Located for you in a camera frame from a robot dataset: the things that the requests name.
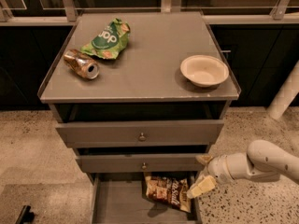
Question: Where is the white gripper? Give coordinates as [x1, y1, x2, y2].
[187, 154, 232, 199]

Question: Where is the brown chip bag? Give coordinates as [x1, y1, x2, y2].
[144, 173, 192, 213]

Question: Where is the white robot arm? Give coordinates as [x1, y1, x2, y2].
[187, 140, 299, 199]

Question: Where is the grey middle drawer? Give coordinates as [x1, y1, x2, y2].
[76, 154, 204, 173]

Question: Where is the grey drawer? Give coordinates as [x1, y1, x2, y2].
[56, 119, 223, 148]
[91, 173, 203, 224]
[76, 154, 204, 173]

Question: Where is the grey top drawer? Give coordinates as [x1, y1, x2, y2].
[56, 119, 223, 148]

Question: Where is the brass top drawer knob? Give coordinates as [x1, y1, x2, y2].
[138, 133, 147, 142]

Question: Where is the grey bottom drawer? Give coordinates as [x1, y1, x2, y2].
[91, 173, 203, 224]

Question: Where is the grey drawer cabinet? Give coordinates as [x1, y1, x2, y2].
[37, 10, 242, 224]

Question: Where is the green chip bag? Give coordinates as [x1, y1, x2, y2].
[80, 19, 131, 60]

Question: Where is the white paper bowl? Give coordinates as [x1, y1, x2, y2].
[180, 55, 229, 88]

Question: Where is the crushed brown soda can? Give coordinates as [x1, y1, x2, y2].
[64, 49, 99, 79]

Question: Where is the black object on floor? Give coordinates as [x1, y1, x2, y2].
[15, 205, 35, 224]

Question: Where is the metal railing frame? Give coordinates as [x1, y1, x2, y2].
[0, 0, 299, 26]

